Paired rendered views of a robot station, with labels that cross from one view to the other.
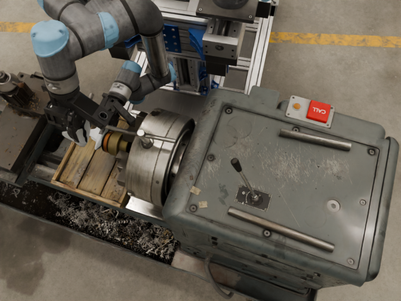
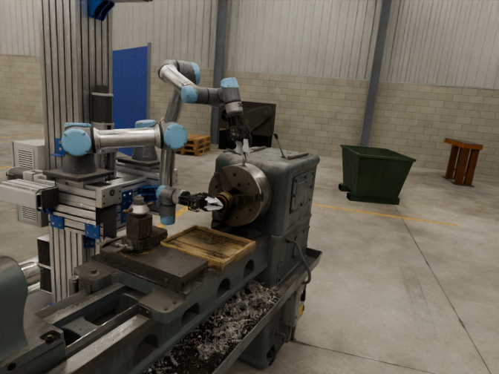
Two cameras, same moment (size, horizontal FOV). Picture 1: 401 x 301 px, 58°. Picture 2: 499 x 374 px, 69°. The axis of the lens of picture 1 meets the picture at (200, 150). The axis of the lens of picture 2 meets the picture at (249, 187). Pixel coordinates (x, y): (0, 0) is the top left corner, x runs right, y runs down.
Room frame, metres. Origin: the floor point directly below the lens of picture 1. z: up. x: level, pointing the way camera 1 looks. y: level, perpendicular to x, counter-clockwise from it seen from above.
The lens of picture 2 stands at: (0.38, 1.95, 1.57)
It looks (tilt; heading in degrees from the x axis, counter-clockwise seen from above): 14 degrees down; 272
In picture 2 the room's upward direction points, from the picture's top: 5 degrees clockwise
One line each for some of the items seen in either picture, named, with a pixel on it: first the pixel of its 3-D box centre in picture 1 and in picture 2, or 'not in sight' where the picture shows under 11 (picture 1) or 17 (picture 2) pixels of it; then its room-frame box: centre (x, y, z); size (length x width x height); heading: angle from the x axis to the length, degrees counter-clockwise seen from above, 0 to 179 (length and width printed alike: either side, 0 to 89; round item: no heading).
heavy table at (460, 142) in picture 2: not in sight; (458, 160); (-4.65, -7.43, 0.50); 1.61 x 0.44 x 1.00; 79
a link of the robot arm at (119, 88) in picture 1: (119, 92); (180, 196); (0.75, 0.27, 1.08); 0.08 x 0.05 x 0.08; 65
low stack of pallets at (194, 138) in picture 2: not in sight; (190, 144); (2.38, -7.96, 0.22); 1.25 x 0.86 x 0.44; 82
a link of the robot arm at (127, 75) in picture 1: (128, 76); (168, 194); (0.82, 0.24, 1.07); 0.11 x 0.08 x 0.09; 155
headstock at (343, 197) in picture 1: (274, 189); (267, 185); (0.32, -0.23, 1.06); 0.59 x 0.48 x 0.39; 65
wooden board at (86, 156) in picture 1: (105, 154); (207, 245); (0.59, 0.38, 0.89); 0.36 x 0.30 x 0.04; 155
